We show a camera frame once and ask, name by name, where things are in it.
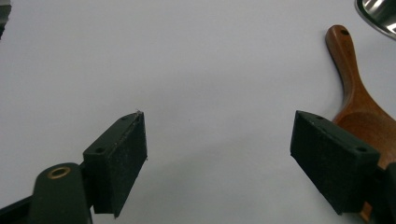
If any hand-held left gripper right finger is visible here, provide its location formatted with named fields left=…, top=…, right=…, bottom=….
left=290, top=110, right=381, bottom=216

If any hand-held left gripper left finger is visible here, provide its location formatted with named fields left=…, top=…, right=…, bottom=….
left=82, top=110, right=149, bottom=218

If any brown wooden spoon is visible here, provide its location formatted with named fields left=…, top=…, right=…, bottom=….
left=325, top=24, right=396, bottom=222

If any stainless steel bowl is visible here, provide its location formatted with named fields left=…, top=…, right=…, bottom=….
left=354, top=0, right=396, bottom=41

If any dark object at table edge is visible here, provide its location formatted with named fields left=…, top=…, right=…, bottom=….
left=0, top=0, right=13, bottom=41

